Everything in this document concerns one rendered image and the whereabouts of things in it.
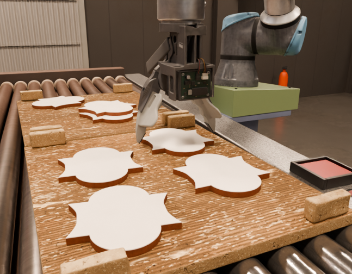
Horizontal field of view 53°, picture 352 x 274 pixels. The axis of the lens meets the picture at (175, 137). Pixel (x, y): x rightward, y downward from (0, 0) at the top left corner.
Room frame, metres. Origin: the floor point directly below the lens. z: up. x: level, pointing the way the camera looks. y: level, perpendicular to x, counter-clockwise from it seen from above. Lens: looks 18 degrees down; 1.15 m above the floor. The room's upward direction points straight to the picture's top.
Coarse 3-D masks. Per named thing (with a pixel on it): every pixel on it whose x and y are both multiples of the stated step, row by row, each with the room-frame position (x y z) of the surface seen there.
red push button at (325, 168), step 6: (312, 162) 0.54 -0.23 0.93; (318, 162) 0.54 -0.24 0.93; (324, 162) 0.54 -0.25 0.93; (330, 162) 0.54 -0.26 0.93; (306, 168) 0.51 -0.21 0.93; (312, 168) 0.51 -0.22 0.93; (318, 168) 0.51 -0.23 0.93; (324, 168) 0.51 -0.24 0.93; (330, 168) 0.51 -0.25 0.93; (336, 168) 0.51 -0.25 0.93; (342, 168) 0.51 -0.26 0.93; (318, 174) 0.49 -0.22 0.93; (324, 174) 0.49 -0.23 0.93; (330, 174) 0.49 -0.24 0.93; (336, 174) 0.49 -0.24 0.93; (342, 174) 0.49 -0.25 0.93
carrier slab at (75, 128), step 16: (80, 96) 1.03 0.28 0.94; (96, 96) 1.03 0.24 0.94; (112, 96) 1.03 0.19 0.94; (128, 96) 1.03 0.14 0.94; (32, 112) 0.84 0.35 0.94; (48, 112) 0.84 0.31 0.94; (64, 112) 0.84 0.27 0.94; (80, 112) 0.84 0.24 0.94; (160, 112) 0.84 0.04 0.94; (64, 128) 0.70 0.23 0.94; (80, 128) 0.70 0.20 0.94; (96, 128) 0.70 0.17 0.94; (112, 128) 0.70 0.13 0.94; (128, 128) 0.70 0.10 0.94; (160, 128) 0.72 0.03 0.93
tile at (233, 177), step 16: (192, 160) 0.50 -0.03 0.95; (208, 160) 0.50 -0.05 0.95; (224, 160) 0.50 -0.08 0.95; (240, 160) 0.50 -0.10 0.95; (192, 176) 0.45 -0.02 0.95; (208, 176) 0.45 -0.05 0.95; (224, 176) 0.45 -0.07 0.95; (240, 176) 0.45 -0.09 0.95; (256, 176) 0.45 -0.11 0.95; (224, 192) 0.41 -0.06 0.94; (240, 192) 0.40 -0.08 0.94; (256, 192) 0.41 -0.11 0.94
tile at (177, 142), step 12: (156, 132) 0.65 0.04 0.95; (168, 132) 0.65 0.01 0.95; (180, 132) 0.65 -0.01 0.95; (192, 132) 0.65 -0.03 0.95; (156, 144) 0.58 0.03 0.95; (168, 144) 0.58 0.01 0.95; (180, 144) 0.58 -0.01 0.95; (192, 144) 0.58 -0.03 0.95; (204, 144) 0.58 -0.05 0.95; (180, 156) 0.54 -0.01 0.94
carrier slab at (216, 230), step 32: (192, 128) 0.70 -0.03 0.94; (32, 160) 0.53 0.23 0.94; (160, 160) 0.53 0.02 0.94; (256, 160) 0.53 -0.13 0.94; (32, 192) 0.42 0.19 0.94; (64, 192) 0.42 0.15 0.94; (160, 192) 0.42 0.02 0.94; (192, 192) 0.42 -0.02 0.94; (288, 192) 0.42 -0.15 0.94; (320, 192) 0.42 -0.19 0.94; (64, 224) 0.34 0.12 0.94; (192, 224) 0.34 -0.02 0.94; (224, 224) 0.34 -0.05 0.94; (256, 224) 0.34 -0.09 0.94; (288, 224) 0.34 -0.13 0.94; (320, 224) 0.34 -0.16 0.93; (64, 256) 0.28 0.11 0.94; (160, 256) 0.28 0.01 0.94; (192, 256) 0.28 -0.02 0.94; (224, 256) 0.29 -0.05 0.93
